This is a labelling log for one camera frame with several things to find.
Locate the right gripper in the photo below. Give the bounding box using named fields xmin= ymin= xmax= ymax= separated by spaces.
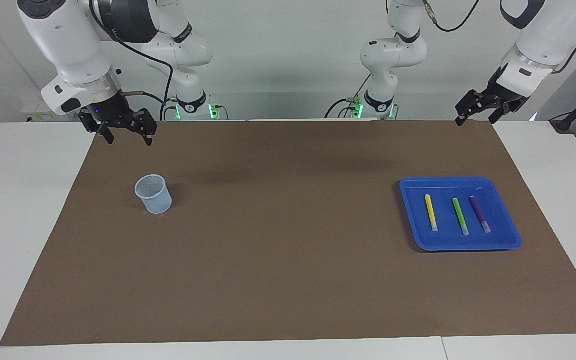
xmin=78 ymin=92 xmax=158 ymax=147

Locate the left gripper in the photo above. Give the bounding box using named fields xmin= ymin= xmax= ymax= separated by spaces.
xmin=455 ymin=68 xmax=528 ymax=127

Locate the light blue mesh cup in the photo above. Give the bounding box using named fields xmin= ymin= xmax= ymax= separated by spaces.
xmin=134 ymin=174 xmax=173 ymax=215

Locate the white power strip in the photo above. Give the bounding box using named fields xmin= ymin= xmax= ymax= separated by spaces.
xmin=21 ymin=99 xmax=80 ymax=123

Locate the purple pen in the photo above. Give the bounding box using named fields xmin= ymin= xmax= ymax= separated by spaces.
xmin=469 ymin=195 xmax=492 ymax=234

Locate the green pen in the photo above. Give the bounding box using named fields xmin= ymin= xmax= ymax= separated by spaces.
xmin=452 ymin=197 xmax=470 ymax=237

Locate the yellow pen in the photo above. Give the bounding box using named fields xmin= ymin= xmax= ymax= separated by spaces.
xmin=424 ymin=194 xmax=439 ymax=233

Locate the blue plastic tray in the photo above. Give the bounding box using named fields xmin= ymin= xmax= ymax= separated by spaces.
xmin=399 ymin=176 xmax=523 ymax=252

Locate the black cable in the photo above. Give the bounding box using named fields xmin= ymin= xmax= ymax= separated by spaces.
xmin=422 ymin=0 xmax=483 ymax=33
xmin=120 ymin=90 xmax=174 ymax=113
xmin=348 ymin=74 xmax=373 ymax=103
xmin=324 ymin=98 xmax=358 ymax=120
xmin=89 ymin=0 xmax=175 ymax=122

